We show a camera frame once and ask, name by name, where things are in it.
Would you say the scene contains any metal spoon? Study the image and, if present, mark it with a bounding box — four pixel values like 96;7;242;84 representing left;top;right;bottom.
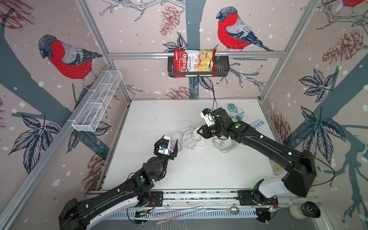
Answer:
206;206;240;215

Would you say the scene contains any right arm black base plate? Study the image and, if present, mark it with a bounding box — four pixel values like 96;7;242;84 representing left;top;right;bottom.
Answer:
237;190;278;206

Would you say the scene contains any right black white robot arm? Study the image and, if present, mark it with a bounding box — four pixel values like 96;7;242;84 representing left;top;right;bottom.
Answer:
198;108;317;205

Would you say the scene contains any grey white coiled cable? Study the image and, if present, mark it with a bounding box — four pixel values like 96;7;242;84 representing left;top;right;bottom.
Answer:
212;137;239;153

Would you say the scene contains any red Chuba cassava chips bag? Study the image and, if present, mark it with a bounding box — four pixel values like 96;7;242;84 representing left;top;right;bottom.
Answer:
173;49;216;78

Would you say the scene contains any purple power strip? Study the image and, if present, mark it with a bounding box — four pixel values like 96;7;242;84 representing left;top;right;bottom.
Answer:
177;142;183;152

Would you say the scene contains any white power strip cable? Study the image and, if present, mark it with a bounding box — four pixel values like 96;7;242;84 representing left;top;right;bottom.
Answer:
181;127;207;150

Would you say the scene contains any black wall basket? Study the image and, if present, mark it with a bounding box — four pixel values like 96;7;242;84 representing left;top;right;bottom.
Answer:
167;56;230;78

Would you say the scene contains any black white tape roll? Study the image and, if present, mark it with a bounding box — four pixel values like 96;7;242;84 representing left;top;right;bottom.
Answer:
289;201;321;220

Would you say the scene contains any white wire mesh basket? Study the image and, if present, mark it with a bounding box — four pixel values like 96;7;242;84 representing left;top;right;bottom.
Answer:
72;70;122;132

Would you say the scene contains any teal cable top bundle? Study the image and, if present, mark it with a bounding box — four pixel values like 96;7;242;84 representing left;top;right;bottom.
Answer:
228;103;244;114

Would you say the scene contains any white blue power strip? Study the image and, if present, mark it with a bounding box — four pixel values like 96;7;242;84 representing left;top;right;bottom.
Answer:
251;119;266;130

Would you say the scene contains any small white plug adapter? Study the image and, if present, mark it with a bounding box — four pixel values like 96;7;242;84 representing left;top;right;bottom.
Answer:
168;130;183;144

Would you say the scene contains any pink chopsticks pair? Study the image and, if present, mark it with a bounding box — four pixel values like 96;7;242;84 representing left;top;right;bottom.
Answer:
155;206;202;225

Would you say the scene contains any glass spice jar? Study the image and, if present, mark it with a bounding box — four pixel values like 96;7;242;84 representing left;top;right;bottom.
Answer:
270;160;284;176

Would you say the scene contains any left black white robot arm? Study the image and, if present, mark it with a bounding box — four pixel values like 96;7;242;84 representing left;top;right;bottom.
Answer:
58;135;178;230

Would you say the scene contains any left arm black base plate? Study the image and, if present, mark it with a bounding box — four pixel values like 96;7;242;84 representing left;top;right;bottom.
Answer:
143;191;163;208

